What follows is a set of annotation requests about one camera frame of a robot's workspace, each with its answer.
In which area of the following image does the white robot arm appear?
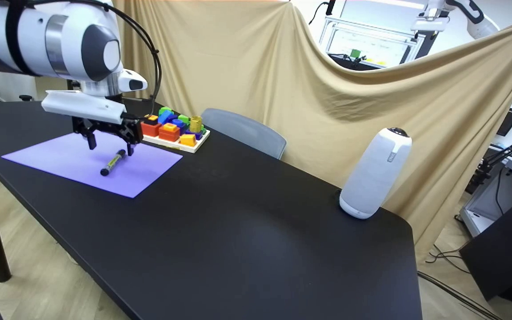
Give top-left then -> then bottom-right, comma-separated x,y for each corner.
0,0 -> 148,155

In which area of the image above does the yellow-green cylinder block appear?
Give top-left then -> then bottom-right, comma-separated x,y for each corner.
189,118 -> 203,134

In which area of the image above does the beige backdrop cloth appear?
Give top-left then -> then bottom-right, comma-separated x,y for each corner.
114,0 -> 512,258

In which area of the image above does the black and white marker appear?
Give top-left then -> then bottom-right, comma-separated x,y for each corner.
100,150 -> 127,176

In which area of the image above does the purple placemat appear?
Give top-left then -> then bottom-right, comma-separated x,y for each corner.
6,134 -> 182,200

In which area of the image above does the black box on floor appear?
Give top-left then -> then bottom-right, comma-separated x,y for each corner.
461,208 -> 512,301

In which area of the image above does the colourful block sorting toy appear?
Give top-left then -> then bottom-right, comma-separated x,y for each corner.
141,105 -> 210,153

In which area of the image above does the white cylindrical speaker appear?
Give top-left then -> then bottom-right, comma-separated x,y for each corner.
340,128 -> 413,219

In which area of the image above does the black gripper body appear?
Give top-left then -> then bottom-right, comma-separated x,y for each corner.
73,118 -> 143,143

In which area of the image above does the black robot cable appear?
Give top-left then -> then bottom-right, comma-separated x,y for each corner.
59,0 -> 164,104

